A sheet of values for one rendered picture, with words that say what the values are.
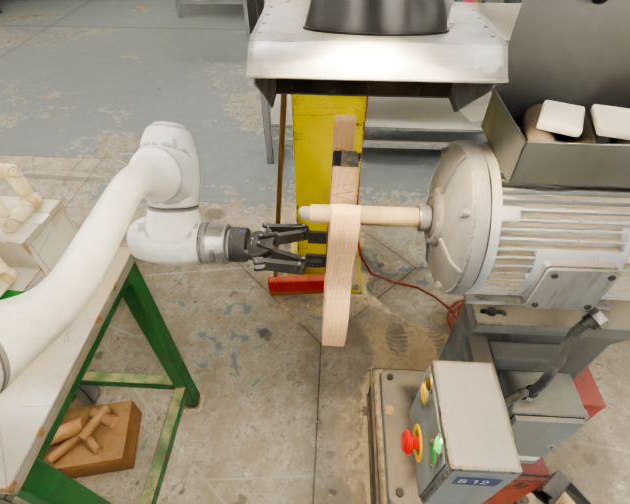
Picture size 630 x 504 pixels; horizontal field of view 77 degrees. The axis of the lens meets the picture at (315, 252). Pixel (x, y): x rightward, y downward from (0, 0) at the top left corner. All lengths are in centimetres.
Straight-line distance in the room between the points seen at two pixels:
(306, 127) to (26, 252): 100
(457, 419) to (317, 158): 123
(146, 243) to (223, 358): 119
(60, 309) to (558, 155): 64
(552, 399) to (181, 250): 79
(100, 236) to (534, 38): 66
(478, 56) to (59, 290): 58
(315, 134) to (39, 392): 118
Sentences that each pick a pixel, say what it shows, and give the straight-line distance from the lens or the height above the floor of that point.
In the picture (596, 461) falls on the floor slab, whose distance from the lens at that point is 208.
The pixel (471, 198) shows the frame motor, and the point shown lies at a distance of 59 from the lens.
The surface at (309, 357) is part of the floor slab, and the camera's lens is 193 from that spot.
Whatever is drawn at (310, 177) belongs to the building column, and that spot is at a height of 70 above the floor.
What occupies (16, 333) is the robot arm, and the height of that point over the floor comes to 133.
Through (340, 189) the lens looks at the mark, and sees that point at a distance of 71.
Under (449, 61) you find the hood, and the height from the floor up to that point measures 151.
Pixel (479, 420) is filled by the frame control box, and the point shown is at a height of 112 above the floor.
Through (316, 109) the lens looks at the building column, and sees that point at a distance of 155.
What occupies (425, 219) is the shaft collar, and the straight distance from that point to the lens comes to 67.
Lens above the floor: 169
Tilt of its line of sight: 46 degrees down
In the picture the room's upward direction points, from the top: straight up
